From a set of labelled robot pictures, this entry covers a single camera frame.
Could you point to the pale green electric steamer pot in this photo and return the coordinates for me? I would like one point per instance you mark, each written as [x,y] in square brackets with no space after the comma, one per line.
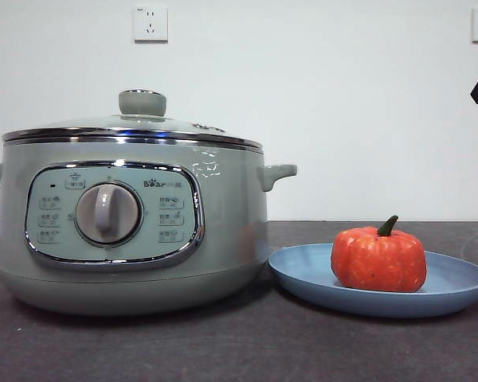
[231,223]

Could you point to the blue round plate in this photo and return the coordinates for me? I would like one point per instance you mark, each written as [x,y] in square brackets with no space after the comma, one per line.
[302,274]

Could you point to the orange pumpkin with green stem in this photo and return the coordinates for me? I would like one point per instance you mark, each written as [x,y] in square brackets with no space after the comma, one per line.
[378,262]

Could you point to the glass lid with green knob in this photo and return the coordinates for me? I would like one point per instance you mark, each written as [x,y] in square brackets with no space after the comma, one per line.
[142,104]

